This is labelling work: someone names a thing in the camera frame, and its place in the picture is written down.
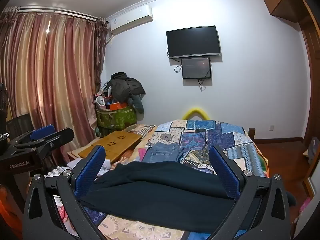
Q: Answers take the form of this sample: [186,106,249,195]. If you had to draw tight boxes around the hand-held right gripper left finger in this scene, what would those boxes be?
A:
[22,145,110,240]

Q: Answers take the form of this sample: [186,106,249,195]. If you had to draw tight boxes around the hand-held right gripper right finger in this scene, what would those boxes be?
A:
[184,145,292,240]

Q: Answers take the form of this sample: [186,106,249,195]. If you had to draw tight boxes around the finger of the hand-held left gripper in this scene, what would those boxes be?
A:
[15,127,75,154]
[11,125,55,147]

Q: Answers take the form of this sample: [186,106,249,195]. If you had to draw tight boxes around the dark navy pants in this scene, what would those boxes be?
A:
[79,161,297,234]

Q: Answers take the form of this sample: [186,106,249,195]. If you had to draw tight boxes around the white cloth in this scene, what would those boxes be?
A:
[97,159,112,177]

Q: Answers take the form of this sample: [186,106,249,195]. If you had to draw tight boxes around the dark chair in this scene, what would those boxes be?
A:
[6,114,34,140]

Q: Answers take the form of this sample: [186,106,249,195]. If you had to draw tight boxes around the patchwork blanket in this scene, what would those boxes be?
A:
[54,119,269,240]

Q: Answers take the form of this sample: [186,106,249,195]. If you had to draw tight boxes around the wooden lap desk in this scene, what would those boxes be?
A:
[78,131,142,164]

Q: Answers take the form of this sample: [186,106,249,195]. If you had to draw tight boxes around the pink striped curtain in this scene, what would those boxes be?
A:
[0,6,108,160]

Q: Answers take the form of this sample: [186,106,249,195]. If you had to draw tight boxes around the green storage box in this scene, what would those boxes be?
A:
[96,106,137,130]

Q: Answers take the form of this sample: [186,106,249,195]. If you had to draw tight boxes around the striped cloth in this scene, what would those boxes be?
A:
[131,124,155,137]

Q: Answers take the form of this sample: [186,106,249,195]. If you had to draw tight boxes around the light blue jeans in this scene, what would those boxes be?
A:
[142,142,185,164]

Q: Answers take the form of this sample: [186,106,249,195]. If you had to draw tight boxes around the orange box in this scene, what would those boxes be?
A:
[109,102,128,111]

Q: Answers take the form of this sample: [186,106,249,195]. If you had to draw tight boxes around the yellow headboard cushion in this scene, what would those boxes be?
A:
[182,107,210,121]

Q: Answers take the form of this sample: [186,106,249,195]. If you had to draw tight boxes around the grey-teal plush cloth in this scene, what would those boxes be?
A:
[127,94,145,114]

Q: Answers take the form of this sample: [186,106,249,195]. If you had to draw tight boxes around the dark jacket pile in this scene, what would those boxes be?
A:
[104,72,146,104]

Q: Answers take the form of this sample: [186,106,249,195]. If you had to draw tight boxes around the pink plastic item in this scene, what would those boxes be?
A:
[299,196,312,215]

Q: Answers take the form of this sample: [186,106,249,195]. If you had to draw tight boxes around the wooden chair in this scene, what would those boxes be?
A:
[302,136,320,198]

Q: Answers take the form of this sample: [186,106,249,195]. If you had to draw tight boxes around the white air conditioner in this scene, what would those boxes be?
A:
[106,4,153,36]

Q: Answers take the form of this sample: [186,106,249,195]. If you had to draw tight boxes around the black hanging cable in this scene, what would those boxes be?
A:
[197,77,208,92]

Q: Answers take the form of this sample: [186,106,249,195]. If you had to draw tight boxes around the small black wall monitor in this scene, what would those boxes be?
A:
[181,57,212,80]

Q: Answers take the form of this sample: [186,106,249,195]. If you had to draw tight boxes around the curtain rail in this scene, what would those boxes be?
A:
[1,6,99,20]

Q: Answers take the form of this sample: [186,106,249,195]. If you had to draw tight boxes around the black wall television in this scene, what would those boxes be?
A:
[166,25,222,59]

